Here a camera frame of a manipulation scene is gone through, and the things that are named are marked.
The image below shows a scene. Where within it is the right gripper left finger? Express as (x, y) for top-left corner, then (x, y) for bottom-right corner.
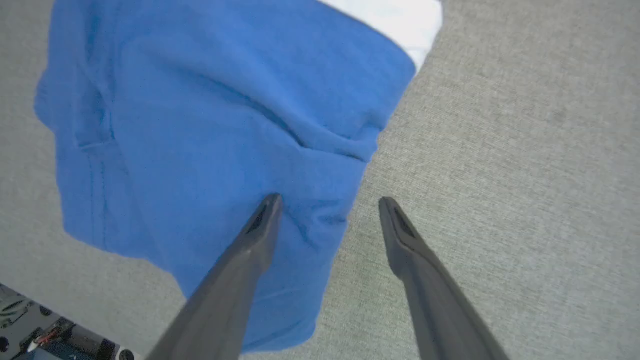
(146, 193), (284, 360)

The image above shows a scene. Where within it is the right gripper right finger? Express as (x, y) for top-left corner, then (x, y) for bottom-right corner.
(378, 196), (510, 360)

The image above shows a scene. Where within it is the blue garment with white trim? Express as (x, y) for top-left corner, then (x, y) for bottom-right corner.
(33, 0), (444, 354)

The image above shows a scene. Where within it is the grey fabric sofa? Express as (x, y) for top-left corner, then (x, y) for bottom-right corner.
(0, 0), (640, 360)

